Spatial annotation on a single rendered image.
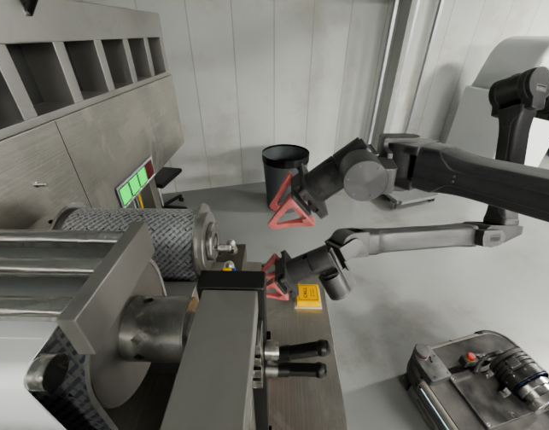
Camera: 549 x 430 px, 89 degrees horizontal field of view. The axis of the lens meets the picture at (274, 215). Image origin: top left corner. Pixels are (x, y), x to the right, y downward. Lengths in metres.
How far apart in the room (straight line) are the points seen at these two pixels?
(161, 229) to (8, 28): 0.44
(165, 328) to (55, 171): 0.52
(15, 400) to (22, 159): 0.51
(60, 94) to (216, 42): 2.40
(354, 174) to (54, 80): 0.69
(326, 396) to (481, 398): 1.05
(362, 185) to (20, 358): 0.36
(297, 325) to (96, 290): 0.69
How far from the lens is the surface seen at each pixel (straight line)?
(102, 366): 0.31
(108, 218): 0.59
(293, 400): 0.75
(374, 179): 0.39
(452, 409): 1.65
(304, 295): 0.89
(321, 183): 0.46
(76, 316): 0.20
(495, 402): 1.73
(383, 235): 0.69
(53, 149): 0.75
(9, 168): 0.67
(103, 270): 0.23
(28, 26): 0.78
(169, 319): 0.30
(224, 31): 3.14
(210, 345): 0.19
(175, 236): 0.52
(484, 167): 0.43
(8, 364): 0.23
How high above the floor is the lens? 1.59
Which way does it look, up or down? 33 degrees down
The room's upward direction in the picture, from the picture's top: straight up
